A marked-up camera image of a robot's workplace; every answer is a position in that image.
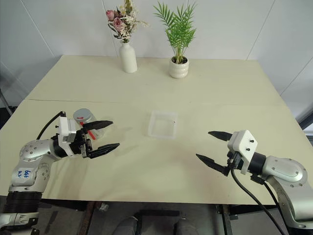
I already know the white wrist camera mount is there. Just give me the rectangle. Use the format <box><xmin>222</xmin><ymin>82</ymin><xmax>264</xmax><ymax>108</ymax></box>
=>
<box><xmin>58</xmin><ymin>116</ymin><xmax>77</xmax><ymax>144</ymax></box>
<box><xmin>227</xmin><ymin>129</ymin><xmax>259</xmax><ymax>175</ymax></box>

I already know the grey round plastic container lid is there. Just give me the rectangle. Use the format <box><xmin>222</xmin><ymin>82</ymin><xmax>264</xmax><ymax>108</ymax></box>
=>
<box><xmin>73</xmin><ymin>108</ymin><xmax>96</xmax><ymax>123</ymax></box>

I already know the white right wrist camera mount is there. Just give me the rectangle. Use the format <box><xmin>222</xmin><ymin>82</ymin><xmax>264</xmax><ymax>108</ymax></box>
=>
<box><xmin>227</xmin><ymin>129</ymin><xmax>259</xmax><ymax>175</ymax></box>

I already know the white ceramic vase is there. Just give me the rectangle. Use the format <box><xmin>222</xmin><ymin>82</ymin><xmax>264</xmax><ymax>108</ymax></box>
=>
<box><xmin>119</xmin><ymin>41</ymin><xmax>138</xmax><ymax>73</ymax></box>

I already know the white ribbed plant pot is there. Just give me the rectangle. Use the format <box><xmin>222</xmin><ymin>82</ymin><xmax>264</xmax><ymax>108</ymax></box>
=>
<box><xmin>169</xmin><ymin>56</ymin><xmax>190</xmax><ymax>79</ymax></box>

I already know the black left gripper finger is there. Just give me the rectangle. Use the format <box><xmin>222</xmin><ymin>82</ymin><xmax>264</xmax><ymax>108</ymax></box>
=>
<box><xmin>89</xmin><ymin>143</ymin><xmax>120</xmax><ymax>160</ymax></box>
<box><xmin>82</xmin><ymin>120</ymin><xmax>114</xmax><ymax>131</ymax></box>

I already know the clear plastic tray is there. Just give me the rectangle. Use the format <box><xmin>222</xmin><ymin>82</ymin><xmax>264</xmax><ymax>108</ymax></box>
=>
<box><xmin>147</xmin><ymin>110</ymin><xmax>178</xmax><ymax>141</ymax></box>

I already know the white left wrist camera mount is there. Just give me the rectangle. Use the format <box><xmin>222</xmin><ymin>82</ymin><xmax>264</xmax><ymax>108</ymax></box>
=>
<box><xmin>58</xmin><ymin>116</ymin><xmax>77</xmax><ymax>144</ymax></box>

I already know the clear plastic jar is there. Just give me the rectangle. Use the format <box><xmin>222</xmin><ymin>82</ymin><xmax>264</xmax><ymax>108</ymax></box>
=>
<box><xmin>73</xmin><ymin>108</ymin><xmax>109</xmax><ymax>141</ymax></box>

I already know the green palm plant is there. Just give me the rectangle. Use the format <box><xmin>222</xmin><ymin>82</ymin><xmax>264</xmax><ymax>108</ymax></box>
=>
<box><xmin>153</xmin><ymin>1</ymin><xmax>198</xmax><ymax>63</ymax></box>

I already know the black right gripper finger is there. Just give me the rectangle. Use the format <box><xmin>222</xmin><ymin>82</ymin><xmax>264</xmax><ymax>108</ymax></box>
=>
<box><xmin>208</xmin><ymin>131</ymin><xmax>233</xmax><ymax>142</ymax></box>
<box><xmin>195</xmin><ymin>153</ymin><xmax>231</xmax><ymax>176</ymax></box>

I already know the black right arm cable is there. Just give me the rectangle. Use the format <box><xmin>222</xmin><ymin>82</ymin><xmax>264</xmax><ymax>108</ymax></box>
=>
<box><xmin>229</xmin><ymin>168</ymin><xmax>291</xmax><ymax>235</ymax></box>

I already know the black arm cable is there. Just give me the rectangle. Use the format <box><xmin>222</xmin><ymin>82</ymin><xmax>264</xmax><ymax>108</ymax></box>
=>
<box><xmin>36</xmin><ymin>111</ymin><xmax>67</xmax><ymax>141</ymax></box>
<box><xmin>229</xmin><ymin>168</ymin><xmax>291</xmax><ymax>235</ymax></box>

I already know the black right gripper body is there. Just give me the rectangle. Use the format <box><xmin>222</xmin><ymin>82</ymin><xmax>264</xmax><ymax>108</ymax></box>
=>
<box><xmin>225</xmin><ymin>150</ymin><xmax>246</xmax><ymax>177</ymax></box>

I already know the pink dried flower bouquet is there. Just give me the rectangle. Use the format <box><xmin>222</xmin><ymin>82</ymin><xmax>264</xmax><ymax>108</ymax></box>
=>
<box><xmin>105</xmin><ymin>0</ymin><xmax>151</xmax><ymax>45</ymax></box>

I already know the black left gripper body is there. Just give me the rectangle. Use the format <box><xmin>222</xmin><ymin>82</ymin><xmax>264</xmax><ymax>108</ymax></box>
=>
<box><xmin>69</xmin><ymin>129</ymin><xmax>93</xmax><ymax>159</ymax></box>

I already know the dark metal table leg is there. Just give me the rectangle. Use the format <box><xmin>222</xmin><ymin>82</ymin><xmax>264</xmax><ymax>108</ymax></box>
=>
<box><xmin>80</xmin><ymin>201</ymin><xmax>103</xmax><ymax>235</ymax></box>
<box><xmin>216</xmin><ymin>204</ymin><xmax>238</xmax><ymax>235</ymax></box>

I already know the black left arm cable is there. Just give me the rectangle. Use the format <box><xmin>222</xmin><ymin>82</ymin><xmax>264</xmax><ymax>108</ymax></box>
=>
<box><xmin>36</xmin><ymin>111</ymin><xmax>67</xmax><ymax>141</ymax></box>

